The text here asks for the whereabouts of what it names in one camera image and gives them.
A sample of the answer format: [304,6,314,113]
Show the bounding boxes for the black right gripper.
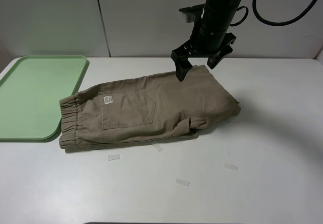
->
[171,4,237,82]

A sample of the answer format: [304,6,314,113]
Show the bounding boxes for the khaki jeans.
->
[59,65,241,152]

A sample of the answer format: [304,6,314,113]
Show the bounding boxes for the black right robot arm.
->
[171,0,241,81]

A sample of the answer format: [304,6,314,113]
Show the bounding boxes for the clear tape strip under jeans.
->
[152,143,163,152]

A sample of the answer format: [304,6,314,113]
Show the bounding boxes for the green plastic tray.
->
[1,55,88,141]

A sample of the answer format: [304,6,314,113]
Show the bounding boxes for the clear tape strip right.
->
[224,162,238,171]

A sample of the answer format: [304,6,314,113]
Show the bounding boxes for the clear tape strip bottom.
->
[176,179,190,187]

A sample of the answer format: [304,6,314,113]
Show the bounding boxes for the clear tape strip left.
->
[108,154,120,161]

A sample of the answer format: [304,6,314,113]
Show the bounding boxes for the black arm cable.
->
[231,0,323,27]

